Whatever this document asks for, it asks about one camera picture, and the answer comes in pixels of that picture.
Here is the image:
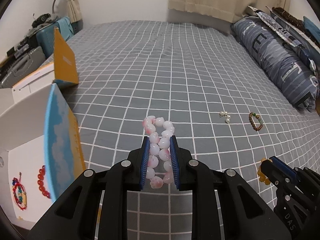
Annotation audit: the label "pink white bead bracelet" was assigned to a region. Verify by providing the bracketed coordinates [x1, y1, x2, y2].
[142, 115, 176, 190]

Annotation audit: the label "brown wooden bead bracelet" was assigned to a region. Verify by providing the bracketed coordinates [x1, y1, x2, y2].
[248, 112, 263, 132]

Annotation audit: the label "red bead bracelet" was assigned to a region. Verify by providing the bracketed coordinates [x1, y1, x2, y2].
[37, 165, 52, 199]

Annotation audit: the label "amber yellow bead bracelet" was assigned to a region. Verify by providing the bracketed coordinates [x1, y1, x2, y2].
[256, 157, 272, 184]

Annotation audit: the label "teal suitcase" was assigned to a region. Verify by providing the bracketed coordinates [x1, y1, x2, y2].
[36, 17, 74, 58]

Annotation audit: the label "multicolour red cord bracelet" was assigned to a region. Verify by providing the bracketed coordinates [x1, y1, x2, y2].
[11, 171, 28, 211]

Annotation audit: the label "grey white grid bedsheet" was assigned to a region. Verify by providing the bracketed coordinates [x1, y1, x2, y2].
[63, 21, 319, 207]

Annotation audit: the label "white yellow blue cardboard box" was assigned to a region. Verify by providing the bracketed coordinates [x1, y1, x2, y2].
[1, 30, 85, 230]

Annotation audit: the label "blue patterned folded quilt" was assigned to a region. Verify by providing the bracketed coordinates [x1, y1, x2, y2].
[231, 16, 319, 112]

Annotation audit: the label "dark clutter on suitcases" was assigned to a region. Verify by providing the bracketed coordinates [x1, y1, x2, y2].
[31, 13, 60, 28]

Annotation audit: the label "grey suitcase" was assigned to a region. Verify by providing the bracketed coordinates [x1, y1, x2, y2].
[1, 47, 46, 88]

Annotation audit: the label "blue patterned pillow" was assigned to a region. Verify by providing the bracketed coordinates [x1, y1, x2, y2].
[248, 5, 319, 79]

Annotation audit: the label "white pearl earrings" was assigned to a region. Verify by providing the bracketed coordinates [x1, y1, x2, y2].
[219, 111, 231, 124]

